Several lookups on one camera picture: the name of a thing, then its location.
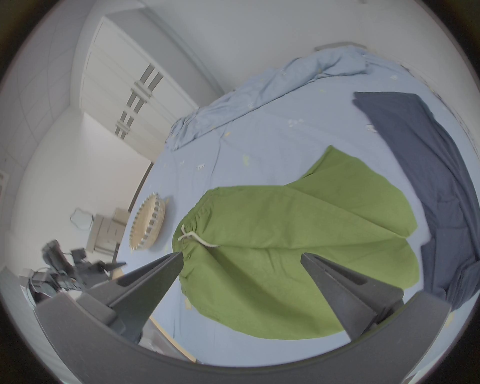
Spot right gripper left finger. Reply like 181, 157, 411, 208
77, 251, 184, 344

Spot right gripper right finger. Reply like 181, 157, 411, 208
301, 252, 405, 343

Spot green shorts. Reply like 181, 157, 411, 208
172, 145, 420, 340

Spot round woven basket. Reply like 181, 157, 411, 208
128, 192, 166, 251

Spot dark blue garment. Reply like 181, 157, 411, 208
352, 91, 480, 312

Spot white wardrobe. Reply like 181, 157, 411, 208
73, 9, 226, 162

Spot pale blue quilt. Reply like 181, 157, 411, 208
167, 45, 402, 151

